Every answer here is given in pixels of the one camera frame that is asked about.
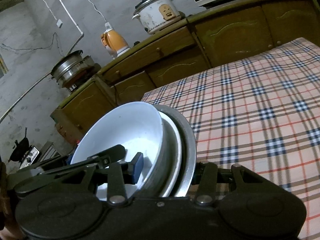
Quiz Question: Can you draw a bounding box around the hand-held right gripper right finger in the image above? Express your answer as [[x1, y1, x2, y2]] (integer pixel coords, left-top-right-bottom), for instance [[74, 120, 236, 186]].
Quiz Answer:
[[192, 162, 265, 204]]

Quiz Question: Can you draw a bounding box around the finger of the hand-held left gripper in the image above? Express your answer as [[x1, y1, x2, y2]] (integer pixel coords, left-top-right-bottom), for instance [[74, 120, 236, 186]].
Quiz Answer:
[[37, 144, 127, 178]]

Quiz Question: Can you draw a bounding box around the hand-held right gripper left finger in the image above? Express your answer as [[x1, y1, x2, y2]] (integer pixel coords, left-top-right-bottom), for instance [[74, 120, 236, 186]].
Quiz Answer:
[[62, 152, 145, 204]]

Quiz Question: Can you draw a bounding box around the deep white bowl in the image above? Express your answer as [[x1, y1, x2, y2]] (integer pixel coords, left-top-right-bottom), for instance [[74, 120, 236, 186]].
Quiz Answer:
[[71, 102, 165, 202]]

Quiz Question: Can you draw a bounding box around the large steel plate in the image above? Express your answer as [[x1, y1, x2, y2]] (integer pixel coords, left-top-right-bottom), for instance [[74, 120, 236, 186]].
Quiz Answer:
[[155, 104, 197, 198]]

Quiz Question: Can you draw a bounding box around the small steel bowl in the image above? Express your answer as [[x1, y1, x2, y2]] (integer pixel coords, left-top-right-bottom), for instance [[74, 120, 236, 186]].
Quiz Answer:
[[140, 120, 177, 198]]

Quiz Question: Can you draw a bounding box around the shallow white bowl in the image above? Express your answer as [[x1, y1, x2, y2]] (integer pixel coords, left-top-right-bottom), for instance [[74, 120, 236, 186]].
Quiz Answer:
[[157, 111, 187, 197]]

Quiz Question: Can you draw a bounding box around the gas stove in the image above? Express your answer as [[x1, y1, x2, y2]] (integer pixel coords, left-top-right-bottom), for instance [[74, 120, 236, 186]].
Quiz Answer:
[[19, 147, 40, 169]]

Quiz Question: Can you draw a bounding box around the black wok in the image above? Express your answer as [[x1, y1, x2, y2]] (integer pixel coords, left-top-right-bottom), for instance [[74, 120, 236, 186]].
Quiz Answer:
[[8, 127, 33, 163]]

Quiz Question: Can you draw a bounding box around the plaid tablecloth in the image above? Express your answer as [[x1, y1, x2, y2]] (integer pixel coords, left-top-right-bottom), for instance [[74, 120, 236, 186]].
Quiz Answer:
[[141, 37, 320, 240]]

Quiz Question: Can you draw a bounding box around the portable stove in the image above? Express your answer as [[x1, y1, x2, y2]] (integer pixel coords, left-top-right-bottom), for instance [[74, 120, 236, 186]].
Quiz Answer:
[[60, 64, 102, 92]]

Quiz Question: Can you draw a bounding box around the steel steamer pot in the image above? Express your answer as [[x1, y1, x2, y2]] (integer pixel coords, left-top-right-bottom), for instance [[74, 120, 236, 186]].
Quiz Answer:
[[51, 50, 94, 87]]

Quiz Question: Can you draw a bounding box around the orange electric kettle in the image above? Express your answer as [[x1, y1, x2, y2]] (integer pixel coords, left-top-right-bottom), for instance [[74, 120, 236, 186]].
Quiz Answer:
[[101, 29, 130, 58]]

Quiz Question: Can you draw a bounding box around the wooden kitchen cabinet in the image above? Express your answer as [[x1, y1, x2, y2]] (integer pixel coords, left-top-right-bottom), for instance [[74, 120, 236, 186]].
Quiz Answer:
[[50, 0, 320, 150]]

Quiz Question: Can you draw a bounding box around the white rice cooker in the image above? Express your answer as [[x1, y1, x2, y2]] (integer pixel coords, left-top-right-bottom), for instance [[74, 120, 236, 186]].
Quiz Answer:
[[132, 0, 182, 35]]

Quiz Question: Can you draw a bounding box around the aluminium frame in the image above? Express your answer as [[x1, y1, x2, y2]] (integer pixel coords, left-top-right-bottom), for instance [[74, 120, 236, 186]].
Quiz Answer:
[[37, 141, 60, 164]]

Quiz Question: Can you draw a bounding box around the white wall conduit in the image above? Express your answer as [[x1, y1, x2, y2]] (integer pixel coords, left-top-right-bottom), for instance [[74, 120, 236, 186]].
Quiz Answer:
[[0, 0, 85, 122]]

